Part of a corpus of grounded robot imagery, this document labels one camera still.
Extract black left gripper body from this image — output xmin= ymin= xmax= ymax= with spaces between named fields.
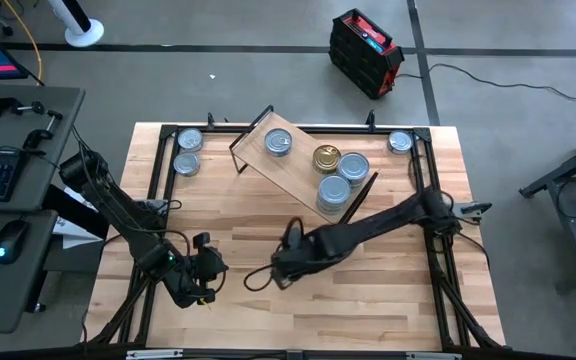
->
xmin=170 ymin=249 xmax=230 ymax=309

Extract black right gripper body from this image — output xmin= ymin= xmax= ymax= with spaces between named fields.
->
xmin=270 ymin=227 xmax=349 ymax=281

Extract silver can blue label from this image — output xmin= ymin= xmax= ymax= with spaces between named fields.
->
xmin=263 ymin=127 xmax=294 ymax=158
xmin=387 ymin=129 xmax=414 ymax=156

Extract silver metal plate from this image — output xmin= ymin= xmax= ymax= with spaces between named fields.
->
xmin=125 ymin=349 xmax=185 ymax=360
xmin=405 ymin=351 xmax=463 ymax=360

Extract white papers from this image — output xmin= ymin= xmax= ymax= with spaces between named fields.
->
xmin=51 ymin=180 xmax=105 ymax=251

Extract black computer mouse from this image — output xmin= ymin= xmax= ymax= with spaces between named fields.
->
xmin=0 ymin=218 xmax=32 ymax=266

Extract red black equipment case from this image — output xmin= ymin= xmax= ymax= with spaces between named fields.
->
xmin=328 ymin=7 xmax=406 ymax=101

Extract black desk clamp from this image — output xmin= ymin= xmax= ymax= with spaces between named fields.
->
xmin=20 ymin=108 xmax=64 ymax=152
xmin=0 ymin=92 xmax=47 ymax=120

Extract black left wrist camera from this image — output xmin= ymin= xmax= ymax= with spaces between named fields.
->
xmin=191 ymin=231 xmax=214 ymax=256

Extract wooden shelf black metal frame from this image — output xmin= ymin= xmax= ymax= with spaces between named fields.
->
xmin=228 ymin=103 xmax=380 ymax=226

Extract black aluminium rig frame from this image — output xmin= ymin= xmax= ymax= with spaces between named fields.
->
xmin=85 ymin=108 xmax=507 ymax=354

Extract black floor cable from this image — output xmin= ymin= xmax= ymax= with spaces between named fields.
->
xmin=396 ymin=62 xmax=576 ymax=104

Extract white round pedestal stand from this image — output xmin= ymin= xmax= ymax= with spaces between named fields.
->
xmin=46 ymin=0 xmax=106 ymax=49

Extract yellow cable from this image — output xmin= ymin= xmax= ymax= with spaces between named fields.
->
xmin=1 ymin=0 xmax=44 ymax=86

